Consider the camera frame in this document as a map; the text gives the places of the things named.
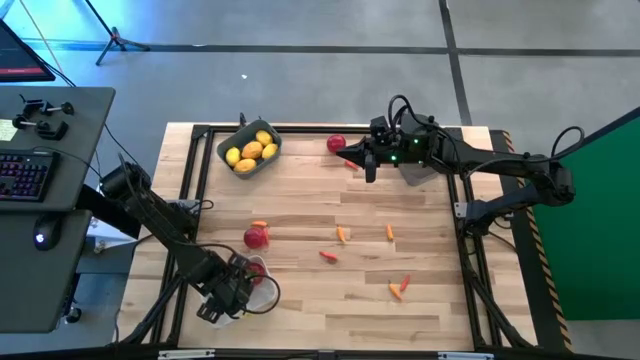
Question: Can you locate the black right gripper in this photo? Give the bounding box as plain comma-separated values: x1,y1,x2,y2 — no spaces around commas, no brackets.
335,130,409,184

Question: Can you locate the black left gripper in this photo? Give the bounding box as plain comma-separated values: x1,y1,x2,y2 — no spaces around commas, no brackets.
196,253,254,325

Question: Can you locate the white plastic basket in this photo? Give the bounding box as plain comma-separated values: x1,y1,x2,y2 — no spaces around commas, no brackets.
198,253,280,330

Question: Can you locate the grey translucent plastic basket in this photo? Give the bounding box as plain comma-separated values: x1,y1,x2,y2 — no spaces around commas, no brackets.
389,112,450,188

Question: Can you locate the white metal plate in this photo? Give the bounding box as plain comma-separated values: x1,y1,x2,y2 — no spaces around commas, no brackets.
157,349,216,360

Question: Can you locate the white cardboard box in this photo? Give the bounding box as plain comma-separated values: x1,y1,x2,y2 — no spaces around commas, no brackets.
85,217,144,254

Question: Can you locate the dark green plastic basket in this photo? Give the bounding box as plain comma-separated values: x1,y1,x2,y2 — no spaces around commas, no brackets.
215,118,284,181

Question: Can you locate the black slanted support bar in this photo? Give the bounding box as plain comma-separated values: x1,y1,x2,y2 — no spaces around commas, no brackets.
74,183,143,240

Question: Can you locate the black computer mouse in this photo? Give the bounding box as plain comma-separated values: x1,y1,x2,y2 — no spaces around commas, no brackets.
32,213,64,252

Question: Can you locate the dark grey desk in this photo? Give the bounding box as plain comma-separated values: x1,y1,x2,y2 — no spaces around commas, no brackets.
0,86,117,214
0,208,94,335

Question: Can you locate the yellow black hazard tape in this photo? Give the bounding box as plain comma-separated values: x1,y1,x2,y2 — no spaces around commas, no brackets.
501,129,575,353

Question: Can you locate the black backlit keyboard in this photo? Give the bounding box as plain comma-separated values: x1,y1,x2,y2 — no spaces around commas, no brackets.
0,148,61,203

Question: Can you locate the green floor panel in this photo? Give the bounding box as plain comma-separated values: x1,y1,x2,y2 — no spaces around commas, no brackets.
528,105,640,322

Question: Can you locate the black screw clamp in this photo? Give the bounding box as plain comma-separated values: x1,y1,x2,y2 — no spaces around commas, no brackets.
11,114,70,142
18,93,76,119

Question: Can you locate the pale paper note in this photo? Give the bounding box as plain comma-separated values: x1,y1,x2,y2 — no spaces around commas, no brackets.
0,118,19,143

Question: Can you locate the black tripod stand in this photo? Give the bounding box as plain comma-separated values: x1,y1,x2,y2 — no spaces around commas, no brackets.
82,0,151,67

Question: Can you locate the dark screen with red bar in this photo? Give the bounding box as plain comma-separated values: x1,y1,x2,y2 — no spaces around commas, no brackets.
0,18,57,84

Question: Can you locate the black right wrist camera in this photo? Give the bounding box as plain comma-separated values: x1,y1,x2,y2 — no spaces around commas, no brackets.
370,116,393,146

